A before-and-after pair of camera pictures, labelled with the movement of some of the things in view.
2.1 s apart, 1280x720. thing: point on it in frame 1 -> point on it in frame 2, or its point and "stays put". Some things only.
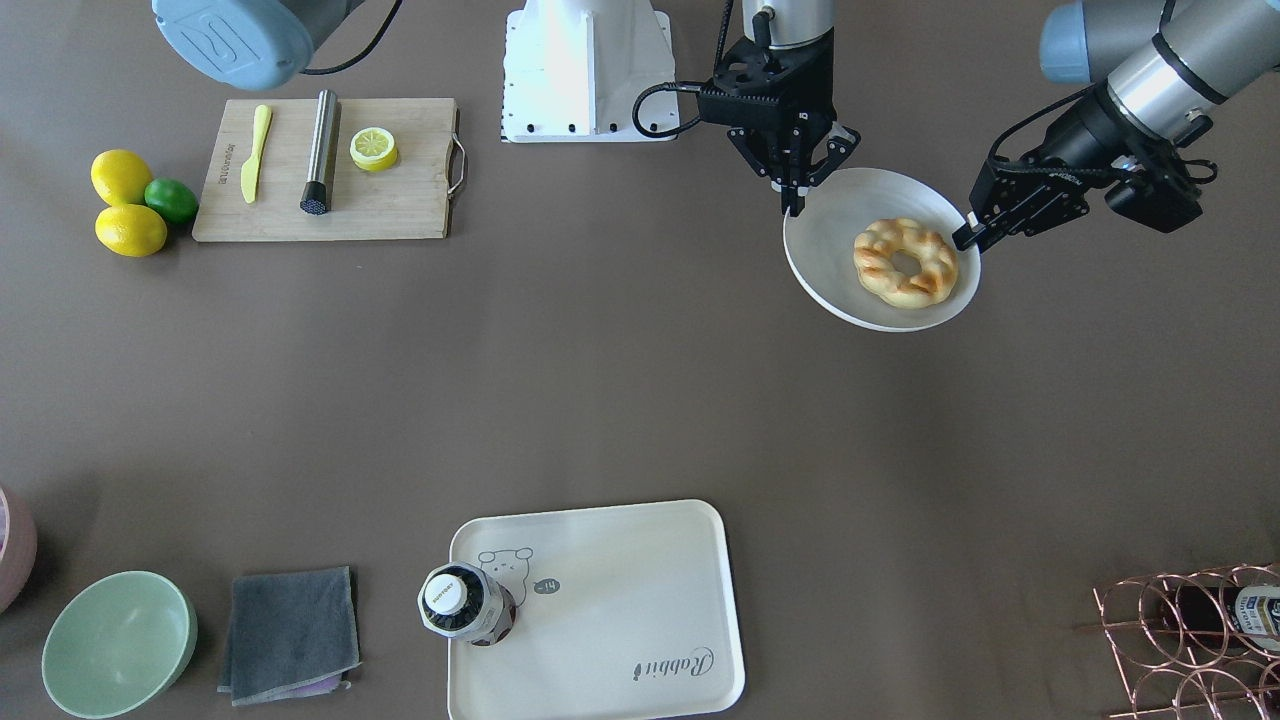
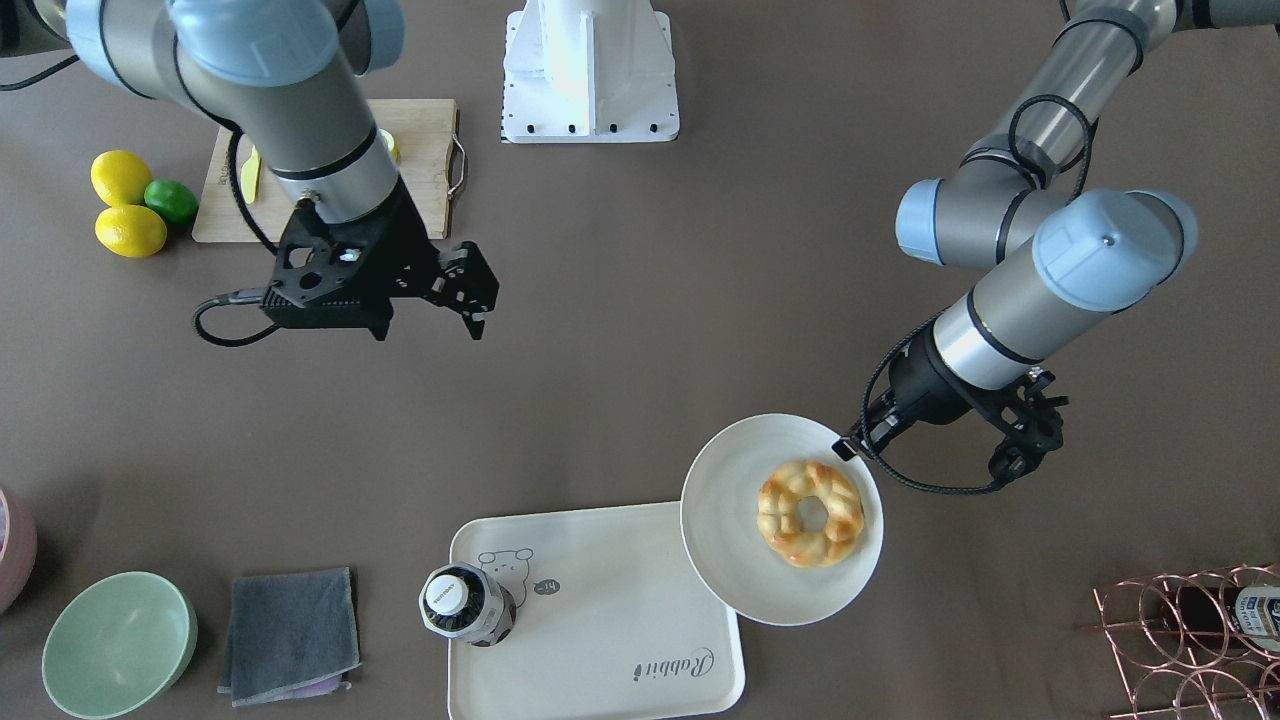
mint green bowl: [118, 643] stays put
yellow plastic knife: [251, 170] stays put
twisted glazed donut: [874, 251] -> [778, 506]
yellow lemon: [131, 229] stays put
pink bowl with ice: [19, 537] stays put
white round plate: [874, 249] -> [779, 525]
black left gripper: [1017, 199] -> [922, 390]
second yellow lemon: [120, 177] stays put
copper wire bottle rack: [1199, 645] stays put
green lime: [172, 198] stays put
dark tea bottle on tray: [462, 600] stays put
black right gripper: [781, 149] -> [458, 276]
